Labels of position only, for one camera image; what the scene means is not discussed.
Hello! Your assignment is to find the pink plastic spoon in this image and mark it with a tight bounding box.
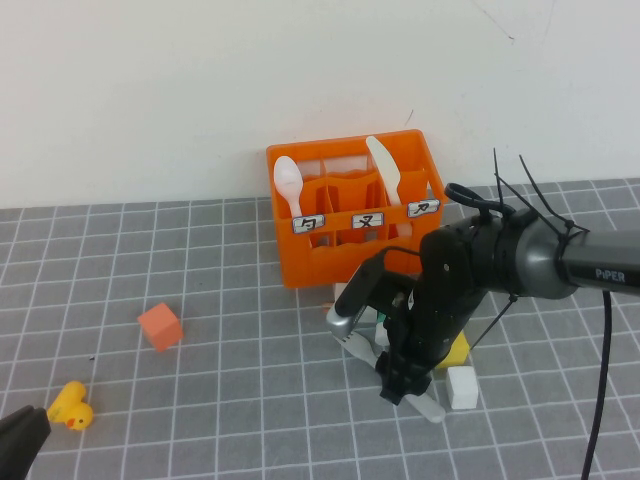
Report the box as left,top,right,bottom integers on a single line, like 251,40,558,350
273,155,306,220

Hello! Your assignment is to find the white foam cube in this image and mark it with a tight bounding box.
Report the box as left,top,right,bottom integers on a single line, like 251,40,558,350
445,365,479,411

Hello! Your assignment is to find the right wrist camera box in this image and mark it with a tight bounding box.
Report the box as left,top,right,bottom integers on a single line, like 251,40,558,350
325,249,419,347

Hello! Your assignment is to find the orange plastic cutlery holder crate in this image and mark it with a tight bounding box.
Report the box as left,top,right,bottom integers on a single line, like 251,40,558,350
264,128,448,290

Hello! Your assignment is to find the orange foam cube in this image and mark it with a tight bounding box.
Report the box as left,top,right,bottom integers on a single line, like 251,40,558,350
136,301,185,353

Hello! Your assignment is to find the grey grid table mat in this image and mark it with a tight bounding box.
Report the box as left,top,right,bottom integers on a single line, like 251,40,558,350
0,178,640,480

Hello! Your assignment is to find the white green lip balm tube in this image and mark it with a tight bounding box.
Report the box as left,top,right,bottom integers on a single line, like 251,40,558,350
374,312,394,349

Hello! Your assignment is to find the yellow foam cube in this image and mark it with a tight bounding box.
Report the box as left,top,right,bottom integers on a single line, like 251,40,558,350
433,332,473,372

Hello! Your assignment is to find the white plastic knife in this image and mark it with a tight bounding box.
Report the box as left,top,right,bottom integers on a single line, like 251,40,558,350
364,134,414,239

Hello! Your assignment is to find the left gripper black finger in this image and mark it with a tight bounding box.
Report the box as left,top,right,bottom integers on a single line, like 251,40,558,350
0,408,52,466
0,404,35,437

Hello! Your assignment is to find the grey plastic fork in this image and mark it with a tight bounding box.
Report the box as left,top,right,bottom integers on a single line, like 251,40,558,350
340,332,446,424

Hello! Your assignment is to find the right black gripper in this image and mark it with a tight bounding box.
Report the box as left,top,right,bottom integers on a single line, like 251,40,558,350
378,289,476,406

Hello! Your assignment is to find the black zip tie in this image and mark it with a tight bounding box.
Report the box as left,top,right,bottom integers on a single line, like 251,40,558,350
492,147,514,219
469,294,519,351
518,153,591,252

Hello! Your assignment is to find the white charger plug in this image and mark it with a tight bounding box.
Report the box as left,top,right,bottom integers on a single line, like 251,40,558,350
322,282,386,326

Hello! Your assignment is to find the yellow rubber duck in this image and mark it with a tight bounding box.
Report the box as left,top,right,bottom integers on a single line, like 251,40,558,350
45,380,95,432

